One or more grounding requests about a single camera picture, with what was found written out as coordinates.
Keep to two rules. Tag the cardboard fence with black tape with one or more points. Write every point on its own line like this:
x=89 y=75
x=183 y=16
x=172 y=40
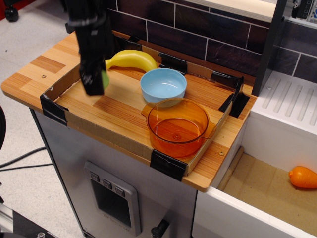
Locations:
x=115 y=118

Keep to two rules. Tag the green plastic pear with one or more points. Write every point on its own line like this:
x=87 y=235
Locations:
x=105 y=79

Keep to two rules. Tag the black chair caster wheel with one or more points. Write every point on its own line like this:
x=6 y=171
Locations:
x=11 y=14

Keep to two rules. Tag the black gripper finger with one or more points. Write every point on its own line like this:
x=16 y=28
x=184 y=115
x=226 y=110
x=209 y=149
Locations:
x=91 y=77
x=103 y=65

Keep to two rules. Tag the orange transparent plastic pot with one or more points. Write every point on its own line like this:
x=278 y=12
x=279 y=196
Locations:
x=178 y=127

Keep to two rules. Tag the silver toy dishwasher cabinet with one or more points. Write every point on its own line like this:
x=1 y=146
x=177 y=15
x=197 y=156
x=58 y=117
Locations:
x=111 y=194

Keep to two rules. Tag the black dishwasher door knob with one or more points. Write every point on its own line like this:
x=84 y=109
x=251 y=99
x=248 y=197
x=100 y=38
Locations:
x=160 y=229

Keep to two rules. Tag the yellow plastic banana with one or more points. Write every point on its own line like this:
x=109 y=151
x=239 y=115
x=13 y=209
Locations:
x=132 y=59

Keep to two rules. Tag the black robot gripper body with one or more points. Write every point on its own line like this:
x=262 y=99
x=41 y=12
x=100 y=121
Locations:
x=91 y=21

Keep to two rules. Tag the dark grey vertical post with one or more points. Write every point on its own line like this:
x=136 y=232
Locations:
x=271 y=47

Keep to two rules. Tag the orange plastic carrot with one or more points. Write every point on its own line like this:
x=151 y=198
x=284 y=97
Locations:
x=303 y=178

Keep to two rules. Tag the white toy sink unit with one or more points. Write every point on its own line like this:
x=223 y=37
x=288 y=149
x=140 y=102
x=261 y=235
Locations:
x=252 y=195

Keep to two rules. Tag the light blue bowl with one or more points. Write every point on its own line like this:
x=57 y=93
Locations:
x=163 y=85

